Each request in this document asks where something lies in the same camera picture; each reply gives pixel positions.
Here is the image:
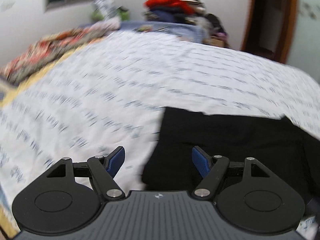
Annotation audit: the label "black pants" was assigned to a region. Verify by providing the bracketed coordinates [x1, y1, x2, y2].
[142, 107, 319, 214]

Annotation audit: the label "white script-print bedsheet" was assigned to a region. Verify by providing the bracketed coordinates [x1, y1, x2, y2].
[1, 31, 319, 239]

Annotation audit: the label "red floral blanket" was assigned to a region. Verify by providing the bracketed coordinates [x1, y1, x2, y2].
[1, 17, 120, 86]

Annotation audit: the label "frosted glass wardrobe door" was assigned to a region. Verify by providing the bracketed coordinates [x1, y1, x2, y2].
[287, 0, 319, 82]

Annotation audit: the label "cardboard box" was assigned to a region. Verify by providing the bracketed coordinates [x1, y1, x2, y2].
[210, 36, 230, 48]

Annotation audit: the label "blue patterned blanket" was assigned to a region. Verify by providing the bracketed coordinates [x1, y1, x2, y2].
[120, 21, 207, 43]

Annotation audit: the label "green bag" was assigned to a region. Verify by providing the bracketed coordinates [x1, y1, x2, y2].
[117, 7, 130, 21]

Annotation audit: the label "blue floral white pillow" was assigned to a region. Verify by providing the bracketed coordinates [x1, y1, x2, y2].
[91, 0, 119, 22]

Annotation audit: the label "pile of mixed clothes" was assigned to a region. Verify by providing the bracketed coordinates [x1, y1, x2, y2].
[143, 0, 229, 48]

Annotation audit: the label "red garment on pile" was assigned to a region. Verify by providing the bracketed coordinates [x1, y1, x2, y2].
[144, 0, 195, 15]

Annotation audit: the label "wooden door frame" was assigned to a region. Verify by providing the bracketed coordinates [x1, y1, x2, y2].
[241, 0, 298, 63]

